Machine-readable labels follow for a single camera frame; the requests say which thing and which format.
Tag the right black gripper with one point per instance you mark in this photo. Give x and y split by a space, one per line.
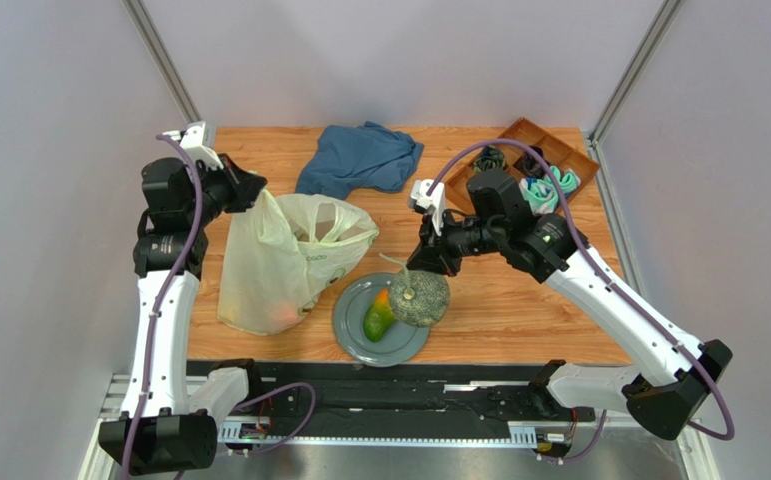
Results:
439 247

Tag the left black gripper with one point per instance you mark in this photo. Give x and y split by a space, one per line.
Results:
243 187

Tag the fake netted melon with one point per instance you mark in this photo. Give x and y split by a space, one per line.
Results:
417 298

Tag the translucent pale green plastic bag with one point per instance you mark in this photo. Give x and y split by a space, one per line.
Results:
288 248

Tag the fake green orange mango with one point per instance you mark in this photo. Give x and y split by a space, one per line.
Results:
378 318

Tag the grey round plate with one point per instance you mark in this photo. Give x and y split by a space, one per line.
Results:
401 342

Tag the fake orange fruit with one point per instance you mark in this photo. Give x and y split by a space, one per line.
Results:
285 315

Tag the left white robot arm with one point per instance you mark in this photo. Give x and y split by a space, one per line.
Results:
162 428

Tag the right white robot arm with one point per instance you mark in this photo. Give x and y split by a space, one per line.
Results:
672 372

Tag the dark green rolled sock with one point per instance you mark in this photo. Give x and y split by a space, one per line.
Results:
489 158

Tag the white teal rolled sock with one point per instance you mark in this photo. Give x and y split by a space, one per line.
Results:
541 195

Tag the black rolled sock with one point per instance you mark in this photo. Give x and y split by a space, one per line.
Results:
529 167

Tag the blue crumpled cloth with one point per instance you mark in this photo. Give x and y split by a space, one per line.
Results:
369 156

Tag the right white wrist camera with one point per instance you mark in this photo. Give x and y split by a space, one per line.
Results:
427 197

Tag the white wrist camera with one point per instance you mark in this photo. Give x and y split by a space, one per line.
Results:
427 197
197 140

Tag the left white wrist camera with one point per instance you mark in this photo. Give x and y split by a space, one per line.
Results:
197 140

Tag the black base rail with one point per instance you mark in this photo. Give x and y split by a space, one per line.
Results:
409 405

